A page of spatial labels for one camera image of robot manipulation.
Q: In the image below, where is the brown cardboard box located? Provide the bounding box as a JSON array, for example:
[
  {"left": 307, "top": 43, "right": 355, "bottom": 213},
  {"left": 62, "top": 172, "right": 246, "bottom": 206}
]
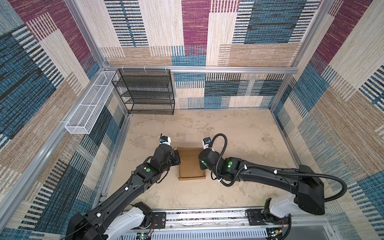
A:
[{"left": 174, "top": 147, "right": 206, "bottom": 181}]

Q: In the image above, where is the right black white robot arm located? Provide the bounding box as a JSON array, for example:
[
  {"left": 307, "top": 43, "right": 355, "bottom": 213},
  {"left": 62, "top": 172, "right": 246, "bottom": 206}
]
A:
[{"left": 198, "top": 148, "right": 348, "bottom": 219}]

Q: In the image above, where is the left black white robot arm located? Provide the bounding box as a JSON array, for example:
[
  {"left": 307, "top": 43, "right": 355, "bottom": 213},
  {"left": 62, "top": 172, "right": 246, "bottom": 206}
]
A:
[{"left": 63, "top": 144, "right": 181, "bottom": 240}]

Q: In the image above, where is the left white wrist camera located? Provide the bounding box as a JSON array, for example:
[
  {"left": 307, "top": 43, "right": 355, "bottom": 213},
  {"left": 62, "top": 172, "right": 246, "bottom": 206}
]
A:
[{"left": 159, "top": 134, "right": 172, "bottom": 146}]

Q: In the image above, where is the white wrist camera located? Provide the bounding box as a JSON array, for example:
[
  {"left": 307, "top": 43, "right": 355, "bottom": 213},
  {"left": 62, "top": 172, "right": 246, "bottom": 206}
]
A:
[
  {"left": 159, "top": 134, "right": 172, "bottom": 146},
  {"left": 202, "top": 137, "right": 212, "bottom": 150}
]

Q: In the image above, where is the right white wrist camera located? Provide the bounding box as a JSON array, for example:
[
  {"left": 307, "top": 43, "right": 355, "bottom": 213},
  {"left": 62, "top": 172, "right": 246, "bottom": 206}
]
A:
[{"left": 202, "top": 137, "right": 212, "bottom": 150}]

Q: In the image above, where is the right black corrugated cable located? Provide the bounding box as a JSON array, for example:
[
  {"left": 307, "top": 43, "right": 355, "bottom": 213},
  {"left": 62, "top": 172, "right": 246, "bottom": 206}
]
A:
[{"left": 209, "top": 133, "right": 348, "bottom": 240}]

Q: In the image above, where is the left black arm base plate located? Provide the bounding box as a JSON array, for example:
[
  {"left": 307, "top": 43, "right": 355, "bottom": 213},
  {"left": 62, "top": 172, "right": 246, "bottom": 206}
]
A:
[{"left": 140, "top": 212, "right": 167, "bottom": 230}]

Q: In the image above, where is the aluminium front rail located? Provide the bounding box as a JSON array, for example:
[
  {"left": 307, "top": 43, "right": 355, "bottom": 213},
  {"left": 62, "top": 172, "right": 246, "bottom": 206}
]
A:
[{"left": 115, "top": 208, "right": 339, "bottom": 240}]

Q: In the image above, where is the black wire shelf rack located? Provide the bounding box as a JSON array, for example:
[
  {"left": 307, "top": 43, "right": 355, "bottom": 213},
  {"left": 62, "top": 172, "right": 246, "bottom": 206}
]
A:
[{"left": 112, "top": 69, "right": 176, "bottom": 115}]

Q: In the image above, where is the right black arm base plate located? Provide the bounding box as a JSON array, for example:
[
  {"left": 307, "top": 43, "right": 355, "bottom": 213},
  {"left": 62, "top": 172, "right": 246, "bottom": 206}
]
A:
[{"left": 245, "top": 209, "right": 291, "bottom": 226}]

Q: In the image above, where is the white wire mesh basket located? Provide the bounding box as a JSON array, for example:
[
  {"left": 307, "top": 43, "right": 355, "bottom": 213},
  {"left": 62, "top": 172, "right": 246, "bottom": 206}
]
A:
[{"left": 65, "top": 71, "right": 116, "bottom": 135}]

